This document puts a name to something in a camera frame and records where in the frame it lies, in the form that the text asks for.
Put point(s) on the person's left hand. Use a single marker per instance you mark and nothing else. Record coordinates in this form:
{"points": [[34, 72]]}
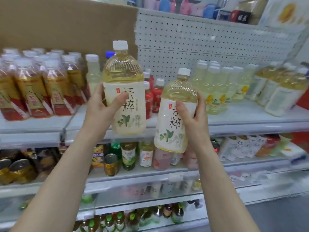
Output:
{"points": [[96, 115]]}

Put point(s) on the person's right hand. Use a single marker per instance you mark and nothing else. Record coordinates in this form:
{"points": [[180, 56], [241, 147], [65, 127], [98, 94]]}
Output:
{"points": [[195, 130]]}

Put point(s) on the person's left thumb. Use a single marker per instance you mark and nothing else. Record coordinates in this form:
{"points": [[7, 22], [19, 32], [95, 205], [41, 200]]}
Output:
{"points": [[117, 101]]}

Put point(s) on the person's right thumb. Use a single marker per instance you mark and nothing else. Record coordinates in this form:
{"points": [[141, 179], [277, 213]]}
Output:
{"points": [[183, 112]]}

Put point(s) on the large pale tea bottle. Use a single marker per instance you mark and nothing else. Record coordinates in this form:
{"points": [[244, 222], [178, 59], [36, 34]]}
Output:
{"points": [[125, 74], [169, 132]]}

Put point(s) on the person's left forearm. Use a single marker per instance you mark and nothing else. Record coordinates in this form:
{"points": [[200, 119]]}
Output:
{"points": [[62, 181]]}

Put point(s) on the person's right forearm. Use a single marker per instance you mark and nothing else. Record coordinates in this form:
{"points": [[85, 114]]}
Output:
{"points": [[222, 190]]}

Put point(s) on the group of red drink bottles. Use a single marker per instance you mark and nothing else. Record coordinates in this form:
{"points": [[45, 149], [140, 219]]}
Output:
{"points": [[154, 94]]}

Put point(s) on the cloudy drink bottle white cap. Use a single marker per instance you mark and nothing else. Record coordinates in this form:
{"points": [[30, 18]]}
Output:
{"points": [[93, 72]]}

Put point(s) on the row of yellow-flower label bottles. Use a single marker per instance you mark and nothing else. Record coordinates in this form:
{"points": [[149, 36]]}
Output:
{"points": [[217, 89]]}

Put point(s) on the red drink can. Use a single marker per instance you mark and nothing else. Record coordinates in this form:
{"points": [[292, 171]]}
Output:
{"points": [[215, 146]]}

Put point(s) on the blue-capped bottle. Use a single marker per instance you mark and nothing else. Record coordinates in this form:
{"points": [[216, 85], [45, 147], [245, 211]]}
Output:
{"points": [[109, 54]]}

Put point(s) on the green plastic bottle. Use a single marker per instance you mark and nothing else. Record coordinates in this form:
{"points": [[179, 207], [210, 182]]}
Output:
{"points": [[116, 149]]}

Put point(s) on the pink drink bottle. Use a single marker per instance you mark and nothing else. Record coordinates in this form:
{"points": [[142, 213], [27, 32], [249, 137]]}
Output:
{"points": [[162, 160]]}

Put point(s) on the green-label tea bottle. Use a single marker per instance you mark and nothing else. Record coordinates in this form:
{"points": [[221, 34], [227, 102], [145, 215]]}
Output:
{"points": [[128, 157]]}

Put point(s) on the white-label small drink bottle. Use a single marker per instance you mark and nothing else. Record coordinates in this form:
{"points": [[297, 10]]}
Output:
{"points": [[146, 155]]}

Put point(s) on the yellow snack packet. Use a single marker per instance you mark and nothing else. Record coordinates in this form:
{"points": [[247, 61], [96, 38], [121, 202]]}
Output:
{"points": [[97, 155]]}

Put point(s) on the white metal shelving unit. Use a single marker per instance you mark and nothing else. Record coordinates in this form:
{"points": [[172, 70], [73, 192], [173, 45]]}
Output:
{"points": [[241, 118]]}

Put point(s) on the gold tin can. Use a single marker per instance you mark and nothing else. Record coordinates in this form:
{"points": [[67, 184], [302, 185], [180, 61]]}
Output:
{"points": [[111, 165]]}

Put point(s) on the row of white-label tea bottles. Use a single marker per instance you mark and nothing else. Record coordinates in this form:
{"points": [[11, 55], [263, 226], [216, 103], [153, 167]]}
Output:
{"points": [[241, 147]]}

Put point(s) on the white pegboard back panel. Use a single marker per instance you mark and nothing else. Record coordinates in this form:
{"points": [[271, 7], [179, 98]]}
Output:
{"points": [[193, 43]]}

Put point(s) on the row of small pale bottles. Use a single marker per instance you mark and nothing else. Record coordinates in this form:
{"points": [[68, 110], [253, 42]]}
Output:
{"points": [[173, 188]]}

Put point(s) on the group of red-gold label bottles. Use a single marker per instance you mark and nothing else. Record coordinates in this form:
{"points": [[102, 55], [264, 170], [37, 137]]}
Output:
{"points": [[36, 91]]}

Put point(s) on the orange drink bottles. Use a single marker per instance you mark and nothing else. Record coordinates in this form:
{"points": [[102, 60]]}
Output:
{"points": [[268, 144]]}

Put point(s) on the brown cardboard panel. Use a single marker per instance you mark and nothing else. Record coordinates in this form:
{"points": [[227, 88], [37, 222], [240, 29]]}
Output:
{"points": [[60, 26]]}

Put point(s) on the row of big tea bottles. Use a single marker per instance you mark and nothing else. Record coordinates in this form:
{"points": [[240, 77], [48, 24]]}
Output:
{"points": [[280, 91]]}

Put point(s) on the row of pink and blue cups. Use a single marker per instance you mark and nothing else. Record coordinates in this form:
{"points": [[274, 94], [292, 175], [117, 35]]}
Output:
{"points": [[183, 7]]}

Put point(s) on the red and black box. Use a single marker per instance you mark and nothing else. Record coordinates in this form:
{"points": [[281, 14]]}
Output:
{"points": [[240, 16]]}

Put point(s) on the row of dark green-cap bottles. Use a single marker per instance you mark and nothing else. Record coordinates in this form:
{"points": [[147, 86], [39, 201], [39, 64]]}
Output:
{"points": [[135, 218]]}

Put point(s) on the group of gold-lid cans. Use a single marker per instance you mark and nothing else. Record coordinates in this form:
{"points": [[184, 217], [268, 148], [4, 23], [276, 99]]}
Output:
{"points": [[17, 169]]}

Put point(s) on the white carton with yellow print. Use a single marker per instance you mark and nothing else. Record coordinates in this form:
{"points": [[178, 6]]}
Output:
{"points": [[284, 13]]}

